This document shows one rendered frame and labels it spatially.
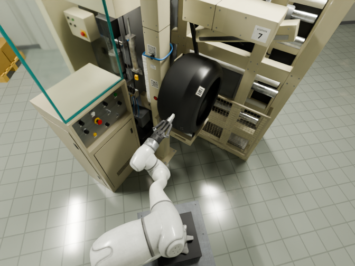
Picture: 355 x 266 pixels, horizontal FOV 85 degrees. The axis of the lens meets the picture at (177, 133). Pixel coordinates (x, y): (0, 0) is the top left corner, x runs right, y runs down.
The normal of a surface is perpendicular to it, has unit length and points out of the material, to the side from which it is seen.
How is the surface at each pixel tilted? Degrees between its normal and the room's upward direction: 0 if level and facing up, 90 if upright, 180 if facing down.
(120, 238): 15
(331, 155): 0
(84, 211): 0
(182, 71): 22
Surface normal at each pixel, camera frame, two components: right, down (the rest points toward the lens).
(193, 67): -0.07, -0.46
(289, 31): -0.53, 0.67
